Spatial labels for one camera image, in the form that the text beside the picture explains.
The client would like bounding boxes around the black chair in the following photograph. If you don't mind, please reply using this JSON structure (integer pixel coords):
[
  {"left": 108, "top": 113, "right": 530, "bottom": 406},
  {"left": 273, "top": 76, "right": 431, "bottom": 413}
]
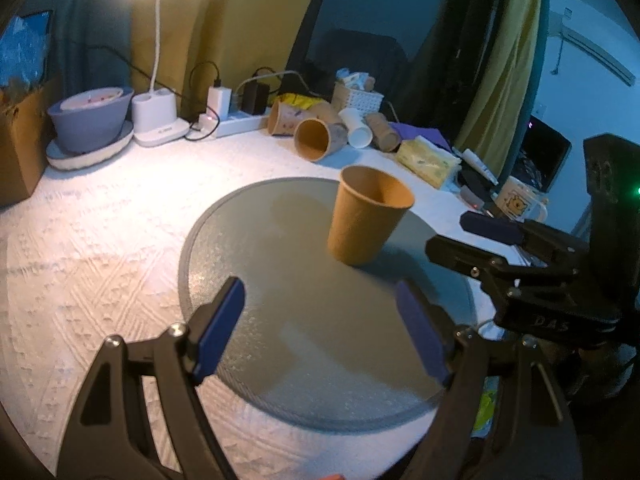
[{"left": 304, "top": 28, "right": 408, "bottom": 96}]

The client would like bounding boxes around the white power strip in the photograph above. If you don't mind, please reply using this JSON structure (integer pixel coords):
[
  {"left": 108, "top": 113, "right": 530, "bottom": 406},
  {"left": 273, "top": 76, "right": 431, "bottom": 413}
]
[{"left": 189, "top": 111, "right": 271, "bottom": 138}]

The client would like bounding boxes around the white printed mug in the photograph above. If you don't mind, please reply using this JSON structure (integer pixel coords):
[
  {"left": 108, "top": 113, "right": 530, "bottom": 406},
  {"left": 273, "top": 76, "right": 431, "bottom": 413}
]
[{"left": 492, "top": 176, "right": 549, "bottom": 223}]

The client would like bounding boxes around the white desk lamp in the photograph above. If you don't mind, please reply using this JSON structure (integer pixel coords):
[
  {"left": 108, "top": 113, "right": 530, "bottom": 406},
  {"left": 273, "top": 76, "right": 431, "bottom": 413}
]
[{"left": 106, "top": 0, "right": 225, "bottom": 148}]

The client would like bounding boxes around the white tube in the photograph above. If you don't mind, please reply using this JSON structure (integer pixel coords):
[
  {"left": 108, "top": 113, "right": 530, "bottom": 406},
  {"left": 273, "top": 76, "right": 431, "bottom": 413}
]
[{"left": 461, "top": 148, "right": 500, "bottom": 185}]

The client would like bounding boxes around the purple cloth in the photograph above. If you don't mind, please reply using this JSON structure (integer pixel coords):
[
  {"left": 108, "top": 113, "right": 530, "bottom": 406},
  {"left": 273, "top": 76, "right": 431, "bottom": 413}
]
[{"left": 388, "top": 121, "right": 452, "bottom": 152}]

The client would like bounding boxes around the white woven basket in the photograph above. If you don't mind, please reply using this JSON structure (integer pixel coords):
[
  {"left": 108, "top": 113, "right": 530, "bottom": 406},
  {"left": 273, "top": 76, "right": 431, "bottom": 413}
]
[{"left": 332, "top": 81, "right": 385, "bottom": 114}]

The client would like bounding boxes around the white textured tablecloth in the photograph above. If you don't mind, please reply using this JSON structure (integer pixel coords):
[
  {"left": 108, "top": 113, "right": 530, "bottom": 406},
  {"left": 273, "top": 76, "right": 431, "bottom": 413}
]
[{"left": 0, "top": 127, "right": 506, "bottom": 480}]

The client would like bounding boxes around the cardboard box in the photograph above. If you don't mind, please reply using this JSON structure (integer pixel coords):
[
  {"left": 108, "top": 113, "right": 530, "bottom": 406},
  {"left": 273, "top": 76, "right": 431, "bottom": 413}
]
[{"left": 0, "top": 77, "right": 62, "bottom": 207}]

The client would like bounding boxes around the white paper cup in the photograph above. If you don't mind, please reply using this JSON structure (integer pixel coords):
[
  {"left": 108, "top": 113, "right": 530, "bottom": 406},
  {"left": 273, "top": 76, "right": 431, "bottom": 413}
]
[{"left": 339, "top": 107, "right": 373, "bottom": 149}]

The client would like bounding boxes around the white plate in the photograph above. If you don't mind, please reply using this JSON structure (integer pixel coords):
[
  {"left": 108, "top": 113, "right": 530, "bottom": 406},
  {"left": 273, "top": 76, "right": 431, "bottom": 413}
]
[{"left": 46, "top": 120, "right": 135, "bottom": 170}]

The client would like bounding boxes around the yellow curtain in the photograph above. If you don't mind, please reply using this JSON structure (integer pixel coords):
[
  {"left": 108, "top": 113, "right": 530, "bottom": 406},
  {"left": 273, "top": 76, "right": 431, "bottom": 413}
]
[{"left": 454, "top": 0, "right": 543, "bottom": 176}]

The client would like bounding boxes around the printed brown paper cup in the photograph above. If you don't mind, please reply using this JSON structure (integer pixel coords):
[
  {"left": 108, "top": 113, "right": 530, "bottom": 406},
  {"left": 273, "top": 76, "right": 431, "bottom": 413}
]
[{"left": 266, "top": 99, "right": 335, "bottom": 137}]

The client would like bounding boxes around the round grey mat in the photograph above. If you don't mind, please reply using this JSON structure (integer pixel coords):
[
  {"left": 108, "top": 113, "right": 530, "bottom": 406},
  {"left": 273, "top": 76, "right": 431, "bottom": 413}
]
[{"left": 178, "top": 177, "right": 477, "bottom": 433}]

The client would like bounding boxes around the dark monitor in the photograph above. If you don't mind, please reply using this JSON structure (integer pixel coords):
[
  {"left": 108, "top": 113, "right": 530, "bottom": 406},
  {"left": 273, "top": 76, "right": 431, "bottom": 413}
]
[{"left": 520, "top": 115, "right": 573, "bottom": 193}]

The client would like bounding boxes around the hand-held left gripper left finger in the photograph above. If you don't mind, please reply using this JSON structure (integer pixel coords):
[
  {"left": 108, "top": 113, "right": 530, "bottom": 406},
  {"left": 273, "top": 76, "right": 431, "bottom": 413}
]
[{"left": 56, "top": 276, "right": 247, "bottom": 480}]

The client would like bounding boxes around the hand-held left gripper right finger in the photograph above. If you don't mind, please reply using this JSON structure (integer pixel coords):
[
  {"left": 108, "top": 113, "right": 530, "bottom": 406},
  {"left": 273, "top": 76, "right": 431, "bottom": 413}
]
[{"left": 395, "top": 280, "right": 583, "bottom": 480}]

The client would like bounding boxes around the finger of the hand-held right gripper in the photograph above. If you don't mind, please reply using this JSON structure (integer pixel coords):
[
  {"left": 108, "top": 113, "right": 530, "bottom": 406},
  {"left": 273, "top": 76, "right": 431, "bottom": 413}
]
[
  {"left": 425, "top": 236, "right": 566, "bottom": 311},
  {"left": 460, "top": 211, "right": 591, "bottom": 271}
]

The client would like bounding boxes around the black power adapter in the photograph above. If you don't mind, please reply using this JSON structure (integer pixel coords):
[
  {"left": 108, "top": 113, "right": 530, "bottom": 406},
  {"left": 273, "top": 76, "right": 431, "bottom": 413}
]
[{"left": 243, "top": 81, "right": 270, "bottom": 115}]

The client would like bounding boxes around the grey bowl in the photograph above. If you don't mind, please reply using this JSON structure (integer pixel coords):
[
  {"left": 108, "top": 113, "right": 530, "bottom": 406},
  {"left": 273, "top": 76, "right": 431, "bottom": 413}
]
[{"left": 47, "top": 86, "right": 135, "bottom": 154}]

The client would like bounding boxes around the yellow tissue pack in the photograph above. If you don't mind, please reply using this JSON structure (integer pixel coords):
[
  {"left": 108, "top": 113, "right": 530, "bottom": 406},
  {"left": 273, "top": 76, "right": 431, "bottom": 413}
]
[{"left": 395, "top": 138, "right": 462, "bottom": 190}]

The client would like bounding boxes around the blue picture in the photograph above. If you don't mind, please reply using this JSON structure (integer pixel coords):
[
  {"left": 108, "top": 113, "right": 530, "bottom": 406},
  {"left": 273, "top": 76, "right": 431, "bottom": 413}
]
[{"left": 0, "top": 9, "right": 54, "bottom": 92}]

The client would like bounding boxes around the white charger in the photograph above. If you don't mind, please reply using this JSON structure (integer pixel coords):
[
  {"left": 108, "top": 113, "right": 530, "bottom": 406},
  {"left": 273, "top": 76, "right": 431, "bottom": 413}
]
[{"left": 207, "top": 86, "right": 232, "bottom": 120}]

